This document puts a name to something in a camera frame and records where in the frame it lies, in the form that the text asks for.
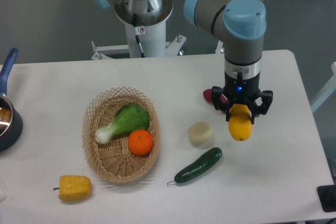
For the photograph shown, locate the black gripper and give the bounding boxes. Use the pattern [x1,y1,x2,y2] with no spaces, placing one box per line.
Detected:
[211,73,273,124]

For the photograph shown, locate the yellow mango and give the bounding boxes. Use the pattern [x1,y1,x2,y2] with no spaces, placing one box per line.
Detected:
[228,104,253,141]

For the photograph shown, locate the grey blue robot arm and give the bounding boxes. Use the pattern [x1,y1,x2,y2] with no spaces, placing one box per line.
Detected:
[94,0,273,119]

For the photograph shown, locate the magenta dragon fruit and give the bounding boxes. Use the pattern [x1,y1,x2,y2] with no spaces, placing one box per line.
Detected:
[203,89,227,106]

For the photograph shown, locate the beige round cake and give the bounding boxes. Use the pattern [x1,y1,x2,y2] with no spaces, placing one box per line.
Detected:
[188,122,213,145]

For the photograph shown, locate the green cucumber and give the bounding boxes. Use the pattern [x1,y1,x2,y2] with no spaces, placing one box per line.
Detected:
[167,147,223,185]

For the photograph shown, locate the green bok choy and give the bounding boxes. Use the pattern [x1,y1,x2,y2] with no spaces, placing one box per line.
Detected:
[94,104,150,144]

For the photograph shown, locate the orange tangerine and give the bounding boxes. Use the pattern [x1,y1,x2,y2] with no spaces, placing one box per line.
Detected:
[128,130,153,155]

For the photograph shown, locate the woven wicker basket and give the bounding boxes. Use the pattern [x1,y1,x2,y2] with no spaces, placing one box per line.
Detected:
[82,87,161,183]

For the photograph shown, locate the black device at edge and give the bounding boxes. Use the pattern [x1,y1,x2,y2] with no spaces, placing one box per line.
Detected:
[317,185,336,212]

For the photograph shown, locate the yellow bell pepper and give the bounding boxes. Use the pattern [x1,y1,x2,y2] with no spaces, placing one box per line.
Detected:
[53,175,91,202]

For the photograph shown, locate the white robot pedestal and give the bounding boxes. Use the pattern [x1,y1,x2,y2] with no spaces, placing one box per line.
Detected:
[91,19,225,61]

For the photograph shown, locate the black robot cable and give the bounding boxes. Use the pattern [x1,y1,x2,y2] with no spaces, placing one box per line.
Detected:
[133,14,146,58]

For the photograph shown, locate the blue handled saucepan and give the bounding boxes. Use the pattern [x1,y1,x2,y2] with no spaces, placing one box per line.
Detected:
[1,48,23,152]

